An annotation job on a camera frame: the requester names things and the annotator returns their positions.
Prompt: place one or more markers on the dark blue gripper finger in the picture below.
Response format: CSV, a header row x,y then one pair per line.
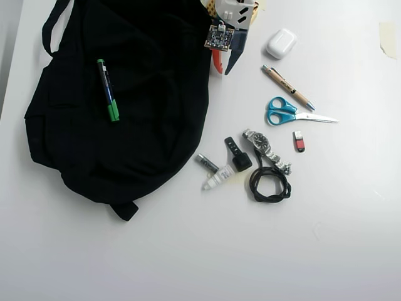
x,y
235,59

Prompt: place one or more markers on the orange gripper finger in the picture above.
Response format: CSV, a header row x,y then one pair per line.
x,y
216,58

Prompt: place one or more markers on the red and silver usb stick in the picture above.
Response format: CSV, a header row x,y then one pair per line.
x,y
300,144

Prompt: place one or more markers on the yellow and teal robot base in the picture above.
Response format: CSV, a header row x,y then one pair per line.
x,y
210,7

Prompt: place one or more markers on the grey teal white robot arm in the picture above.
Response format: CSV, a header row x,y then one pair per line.
x,y
232,9

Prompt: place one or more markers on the black fabric bag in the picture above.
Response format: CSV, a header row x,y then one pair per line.
x,y
125,141

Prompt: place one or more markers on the white earbuds charging case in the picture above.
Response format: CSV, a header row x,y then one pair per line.
x,y
281,43

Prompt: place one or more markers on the brown cardboard ballpoint pen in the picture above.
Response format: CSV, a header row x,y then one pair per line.
x,y
286,86

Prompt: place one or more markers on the silver metal wristwatch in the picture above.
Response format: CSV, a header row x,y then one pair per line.
x,y
260,140

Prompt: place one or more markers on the black fitness band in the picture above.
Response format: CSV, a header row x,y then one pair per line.
x,y
241,163

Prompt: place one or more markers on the grey cylindrical battery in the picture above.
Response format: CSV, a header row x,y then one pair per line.
x,y
206,162

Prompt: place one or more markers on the green capped marker pen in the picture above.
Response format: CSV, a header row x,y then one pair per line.
x,y
106,84

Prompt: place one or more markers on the white dropper bottle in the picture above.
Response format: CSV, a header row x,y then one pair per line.
x,y
223,174

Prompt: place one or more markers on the beige masking tape piece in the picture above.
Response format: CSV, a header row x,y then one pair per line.
x,y
388,40

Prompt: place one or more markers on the bare camera circuit board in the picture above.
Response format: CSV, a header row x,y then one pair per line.
x,y
219,37

